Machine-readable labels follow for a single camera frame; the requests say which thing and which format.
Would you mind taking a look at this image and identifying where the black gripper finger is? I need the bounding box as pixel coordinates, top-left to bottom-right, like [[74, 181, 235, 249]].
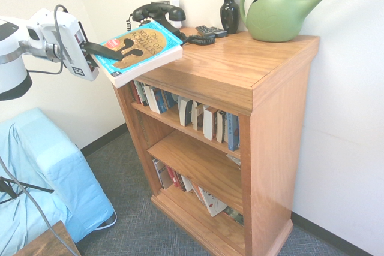
[[79, 41, 124, 61], [86, 54, 102, 70]]

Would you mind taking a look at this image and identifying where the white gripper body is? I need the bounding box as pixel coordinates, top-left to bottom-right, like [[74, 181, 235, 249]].
[[38, 8, 100, 82]]

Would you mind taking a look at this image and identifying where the teal and red paperback book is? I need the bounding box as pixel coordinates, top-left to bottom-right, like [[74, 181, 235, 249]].
[[96, 21, 184, 89]]

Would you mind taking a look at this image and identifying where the red white spine book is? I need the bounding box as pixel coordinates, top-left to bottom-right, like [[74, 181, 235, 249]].
[[131, 80, 142, 104]]

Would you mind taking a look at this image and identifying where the green spine paperback book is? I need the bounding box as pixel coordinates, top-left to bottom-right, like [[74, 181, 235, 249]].
[[138, 82, 148, 107]]

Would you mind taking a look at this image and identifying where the black vintage rotary telephone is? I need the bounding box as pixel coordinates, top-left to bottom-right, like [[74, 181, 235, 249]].
[[125, 2, 217, 46]]

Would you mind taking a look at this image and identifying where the blue cover paperback book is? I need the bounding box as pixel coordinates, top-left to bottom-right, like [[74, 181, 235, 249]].
[[155, 89, 179, 113]]

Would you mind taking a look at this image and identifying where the thick black cover book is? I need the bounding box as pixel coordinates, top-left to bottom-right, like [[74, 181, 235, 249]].
[[177, 95, 194, 127]]

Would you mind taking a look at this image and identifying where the black remote control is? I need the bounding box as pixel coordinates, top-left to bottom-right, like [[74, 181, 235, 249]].
[[195, 25, 228, 39]]

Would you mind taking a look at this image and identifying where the light blue covered couch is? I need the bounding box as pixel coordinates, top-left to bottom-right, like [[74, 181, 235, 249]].
[[0, 106, 118, 248]]

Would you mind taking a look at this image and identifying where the white paged paperback book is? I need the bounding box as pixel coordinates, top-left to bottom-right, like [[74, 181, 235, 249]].
[[215, 109, 227, 144], [191, 101, 205, 131], [202, 104, 218, 141]]

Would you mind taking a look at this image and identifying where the white cover paperback book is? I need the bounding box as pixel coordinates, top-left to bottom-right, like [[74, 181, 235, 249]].
[[152, 157, 168, 191]]

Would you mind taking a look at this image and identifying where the black ceramic vase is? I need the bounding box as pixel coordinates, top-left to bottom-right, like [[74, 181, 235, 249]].
[[220, 0, 240, 35]]

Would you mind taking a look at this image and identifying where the wooden bookshelf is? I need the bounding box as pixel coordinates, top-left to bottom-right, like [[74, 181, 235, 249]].
[[112, 26, 321, 256]]

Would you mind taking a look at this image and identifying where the red spine paperback book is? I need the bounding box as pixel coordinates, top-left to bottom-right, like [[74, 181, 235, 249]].
[[165, 165, 181, 189]]

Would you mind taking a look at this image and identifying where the dark red spine book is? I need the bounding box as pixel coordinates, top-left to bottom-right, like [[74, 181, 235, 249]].
[[175, 171, 188, 192]]

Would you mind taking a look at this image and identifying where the blue hardcover book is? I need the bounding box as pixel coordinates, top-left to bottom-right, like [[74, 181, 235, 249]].
[[225, 112, 241, 152]]

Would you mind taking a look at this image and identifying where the orange spine paperback book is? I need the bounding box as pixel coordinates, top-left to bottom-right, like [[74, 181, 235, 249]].
[[191, 181, 206, 206]]

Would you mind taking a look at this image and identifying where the white paper card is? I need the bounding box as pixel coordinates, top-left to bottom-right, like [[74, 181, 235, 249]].
[[226, 153, 242, 167]]

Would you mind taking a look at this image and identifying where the green plastic watering can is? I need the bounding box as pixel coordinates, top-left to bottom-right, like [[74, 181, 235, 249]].
[[239, 0, 365, 43]]

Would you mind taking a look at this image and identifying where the white paperback with red marks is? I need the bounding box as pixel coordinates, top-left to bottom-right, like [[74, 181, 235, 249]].
[[197, 186, 229, 218]]

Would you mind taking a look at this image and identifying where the dark wooden table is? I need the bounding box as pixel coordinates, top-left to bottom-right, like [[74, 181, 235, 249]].
[[13, 219, 82, 256]]

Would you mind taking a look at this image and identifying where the green cover book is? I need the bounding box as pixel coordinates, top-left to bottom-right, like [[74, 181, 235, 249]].
[[223, 206, 245, 227]]

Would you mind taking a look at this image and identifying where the black camera tripod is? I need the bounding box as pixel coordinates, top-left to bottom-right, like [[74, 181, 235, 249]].
[[0, 176, 55, 206]]

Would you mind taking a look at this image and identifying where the gray arm cable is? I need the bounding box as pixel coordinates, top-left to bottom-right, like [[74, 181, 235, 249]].
[[0, 4, 78, 256]]

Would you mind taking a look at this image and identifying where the white floor cord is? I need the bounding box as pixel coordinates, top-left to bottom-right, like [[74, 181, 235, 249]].
[[89, 210, 118, 233]]

